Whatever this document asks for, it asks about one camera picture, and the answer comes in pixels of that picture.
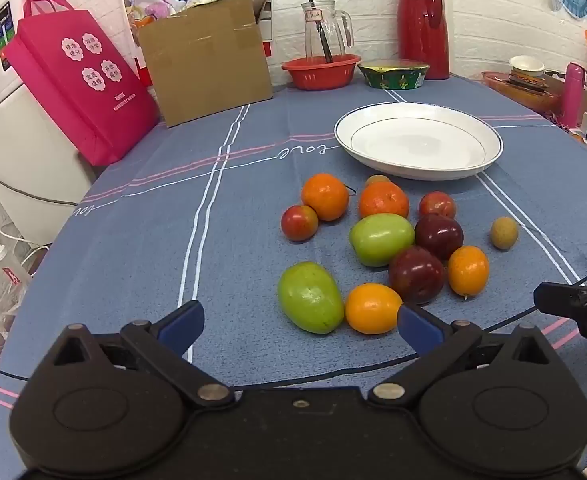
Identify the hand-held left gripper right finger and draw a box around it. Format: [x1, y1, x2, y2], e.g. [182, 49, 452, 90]
[368, 304, 549, 408]

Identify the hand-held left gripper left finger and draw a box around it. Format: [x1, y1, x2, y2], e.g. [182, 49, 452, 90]
[48, 300, 235, 408]

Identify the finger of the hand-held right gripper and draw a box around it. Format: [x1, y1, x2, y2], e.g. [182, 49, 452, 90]
[533, 281, 587, 367]

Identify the smooth small orange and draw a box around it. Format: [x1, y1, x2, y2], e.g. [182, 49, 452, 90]
[447, 245, 490, 298]
[344, 283, 404, 336]

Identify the dark red plum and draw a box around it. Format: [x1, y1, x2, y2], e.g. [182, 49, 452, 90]
[414, 213, 464, 261]
[388, 246, 447, 306]

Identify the round green fruit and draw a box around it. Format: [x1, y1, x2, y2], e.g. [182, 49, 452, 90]
[349, 213, 416, 267]

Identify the elongated green fruit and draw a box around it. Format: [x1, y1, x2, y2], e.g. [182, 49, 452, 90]
[278, 261, 345, 335]

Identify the orange mandarin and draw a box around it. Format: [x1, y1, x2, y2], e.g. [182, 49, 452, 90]
[358, 181, 410, 221]
[301, 173, 350, 222]

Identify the white plate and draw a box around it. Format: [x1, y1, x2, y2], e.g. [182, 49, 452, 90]
[334, 102, 503, 182]

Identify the blue plaid tablecloth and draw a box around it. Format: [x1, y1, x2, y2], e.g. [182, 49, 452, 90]
[0, 74, 587, 480]

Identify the pink bottle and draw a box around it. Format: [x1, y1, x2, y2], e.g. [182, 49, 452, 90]
[559, 62, 585, 128]

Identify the stack of patterned bowls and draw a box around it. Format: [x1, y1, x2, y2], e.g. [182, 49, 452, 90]
[508, 72, 549, 93]

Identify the orange glass bowl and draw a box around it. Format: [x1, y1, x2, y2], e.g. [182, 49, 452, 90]
[482, 71, 561, 113]

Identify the white rounded appliance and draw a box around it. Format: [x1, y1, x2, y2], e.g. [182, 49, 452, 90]
[0, 80, 97, 246]

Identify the pink tote bag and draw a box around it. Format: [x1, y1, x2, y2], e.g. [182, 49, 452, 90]
[4, 0, 162, 167]

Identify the green instant noodle bowl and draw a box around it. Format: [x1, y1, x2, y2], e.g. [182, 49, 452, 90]
[357, 60, 431, 91]

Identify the brown cardboard box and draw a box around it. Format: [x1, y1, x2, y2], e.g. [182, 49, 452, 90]
[138, 0, 274, 128]

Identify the red plastic basket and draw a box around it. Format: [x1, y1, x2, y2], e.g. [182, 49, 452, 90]
[281, 54, 361, 91]

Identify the red thermos jug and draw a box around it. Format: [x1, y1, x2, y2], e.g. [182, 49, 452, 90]
[397, 0, 450, 81]

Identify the black stirrer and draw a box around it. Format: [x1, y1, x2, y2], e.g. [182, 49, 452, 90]
[307, 0, 334, 64]

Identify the glass pitcher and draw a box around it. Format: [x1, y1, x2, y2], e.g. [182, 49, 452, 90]
[301, 1, 355, 61]

